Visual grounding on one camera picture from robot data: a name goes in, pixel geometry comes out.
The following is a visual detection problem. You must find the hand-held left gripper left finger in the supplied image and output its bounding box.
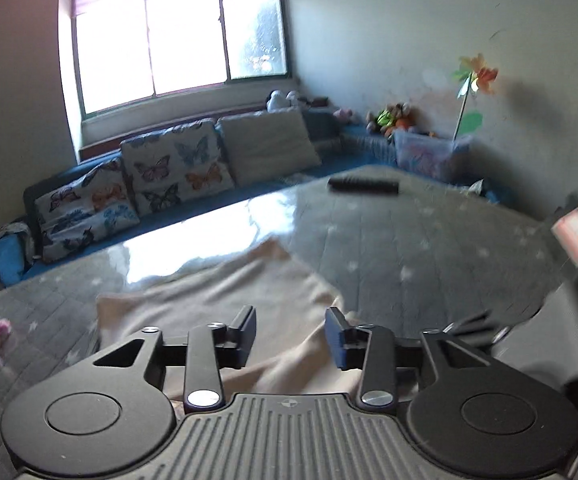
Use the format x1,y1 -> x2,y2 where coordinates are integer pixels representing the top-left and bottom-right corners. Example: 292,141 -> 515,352
91,305 -> 258,411

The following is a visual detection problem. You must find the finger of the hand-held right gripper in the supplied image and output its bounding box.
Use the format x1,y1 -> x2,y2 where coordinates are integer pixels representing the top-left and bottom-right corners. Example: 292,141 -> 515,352
446,309 -> 512,347

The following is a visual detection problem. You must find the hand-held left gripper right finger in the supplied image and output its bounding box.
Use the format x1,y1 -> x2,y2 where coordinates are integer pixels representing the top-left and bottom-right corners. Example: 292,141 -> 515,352
325,306 -> 500,413

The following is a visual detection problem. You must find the cream garment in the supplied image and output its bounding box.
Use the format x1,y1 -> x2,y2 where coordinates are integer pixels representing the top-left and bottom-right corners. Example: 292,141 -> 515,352
96,237 -> 370,406

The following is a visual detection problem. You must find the grey quilted star tablecloth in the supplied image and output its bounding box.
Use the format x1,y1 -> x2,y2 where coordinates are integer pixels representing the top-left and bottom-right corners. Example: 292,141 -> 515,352
0,162 -> 578,480

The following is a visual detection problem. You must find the black remote control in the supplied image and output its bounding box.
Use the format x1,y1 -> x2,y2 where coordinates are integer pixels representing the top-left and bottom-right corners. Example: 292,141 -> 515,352
328,176 -> 400,196

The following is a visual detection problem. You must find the clear plastic storage box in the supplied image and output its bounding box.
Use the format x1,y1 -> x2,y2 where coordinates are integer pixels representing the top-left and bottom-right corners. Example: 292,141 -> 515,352
394,130 -> 472,181

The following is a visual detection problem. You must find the butterfly print cushion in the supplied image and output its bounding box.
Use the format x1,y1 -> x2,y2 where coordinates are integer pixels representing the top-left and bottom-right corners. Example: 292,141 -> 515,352
120,119 -> 236,217
34,157 -> 142,263

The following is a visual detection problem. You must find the beige cushion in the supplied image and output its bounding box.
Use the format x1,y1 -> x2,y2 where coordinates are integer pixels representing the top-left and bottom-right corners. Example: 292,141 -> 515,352
217,108 -> 322,186

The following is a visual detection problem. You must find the blue sofa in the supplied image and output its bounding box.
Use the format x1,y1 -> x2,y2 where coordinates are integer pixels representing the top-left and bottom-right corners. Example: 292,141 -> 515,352
0,110 -> 514,291

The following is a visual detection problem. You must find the green orange plush toy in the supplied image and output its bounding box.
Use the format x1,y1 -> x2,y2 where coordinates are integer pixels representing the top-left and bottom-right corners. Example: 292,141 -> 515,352
366,107 -> 400,136

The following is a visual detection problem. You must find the brown plush toy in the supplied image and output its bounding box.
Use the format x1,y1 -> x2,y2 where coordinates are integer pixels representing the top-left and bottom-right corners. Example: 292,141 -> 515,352
391,102 -> 420,131

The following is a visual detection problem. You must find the white plush toy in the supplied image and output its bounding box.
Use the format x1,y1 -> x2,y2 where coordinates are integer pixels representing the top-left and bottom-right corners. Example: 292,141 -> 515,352
266,90 -> 302,112

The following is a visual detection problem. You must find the paper pinwheel flower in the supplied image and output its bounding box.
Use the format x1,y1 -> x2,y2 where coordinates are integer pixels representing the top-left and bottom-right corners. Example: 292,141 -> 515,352
451,52 -> 500,141

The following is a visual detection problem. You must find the grey patterned cloth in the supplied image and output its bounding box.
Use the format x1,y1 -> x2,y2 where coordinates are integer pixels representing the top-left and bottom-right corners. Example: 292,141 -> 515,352
0,222 -> 34,261

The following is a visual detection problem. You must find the window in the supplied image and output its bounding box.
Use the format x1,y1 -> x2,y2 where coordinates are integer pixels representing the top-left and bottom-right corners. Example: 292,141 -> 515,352
71,0 -> 290,116

